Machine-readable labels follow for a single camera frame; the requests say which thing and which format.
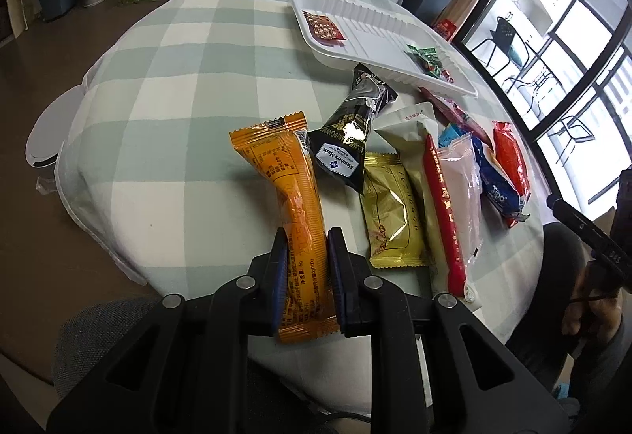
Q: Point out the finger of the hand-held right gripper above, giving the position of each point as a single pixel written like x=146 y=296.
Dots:
x=577 y=221

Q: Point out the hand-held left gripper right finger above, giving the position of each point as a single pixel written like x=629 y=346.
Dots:
x=338 y=276

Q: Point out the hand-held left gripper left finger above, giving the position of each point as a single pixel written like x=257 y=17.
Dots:
x=276 y=276

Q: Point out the orange snack packet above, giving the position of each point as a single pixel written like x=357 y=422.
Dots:
x=296 y=197

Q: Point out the gold snack packet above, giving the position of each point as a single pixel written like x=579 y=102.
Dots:
x=390 y=212

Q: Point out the blue cake packet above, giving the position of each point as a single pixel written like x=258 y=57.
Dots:
x=493 y=187

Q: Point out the red foil snack packet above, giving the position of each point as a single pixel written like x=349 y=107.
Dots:
x=508 y=152

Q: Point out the white packet with red edge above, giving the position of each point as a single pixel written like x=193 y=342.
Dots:
x=464 y=187

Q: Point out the light blue small packet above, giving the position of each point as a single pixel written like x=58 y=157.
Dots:
x=452 y=134

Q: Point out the black snack packet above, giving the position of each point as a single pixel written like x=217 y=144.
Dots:
x=355 y=118

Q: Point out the cream white snack packet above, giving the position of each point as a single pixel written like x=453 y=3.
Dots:
x=405 y=128

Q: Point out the white plastic tray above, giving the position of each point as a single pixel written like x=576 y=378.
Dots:
x=375 y=29

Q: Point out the person's right hand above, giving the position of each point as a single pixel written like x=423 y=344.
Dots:
x=587 y=305

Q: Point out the black balcony chair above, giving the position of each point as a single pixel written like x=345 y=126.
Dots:
x=508 y=39
x=575 y=133

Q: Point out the glass balcony table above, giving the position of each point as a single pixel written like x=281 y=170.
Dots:
x=533 y=83

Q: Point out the pink snack packet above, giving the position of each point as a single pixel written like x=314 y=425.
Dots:
x=459 y=115

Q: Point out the checked green white tablecloth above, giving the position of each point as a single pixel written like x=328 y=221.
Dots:
x=197 y=93

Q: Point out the green red candy wrappers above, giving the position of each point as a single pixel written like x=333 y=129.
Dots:
x=429 y=61

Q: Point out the red gift box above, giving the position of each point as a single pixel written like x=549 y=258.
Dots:
x=447 y=28

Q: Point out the dark red candy packet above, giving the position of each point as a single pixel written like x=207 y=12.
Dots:
x=323 y=27

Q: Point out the white round stool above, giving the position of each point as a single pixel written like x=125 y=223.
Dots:
x=49 y=133

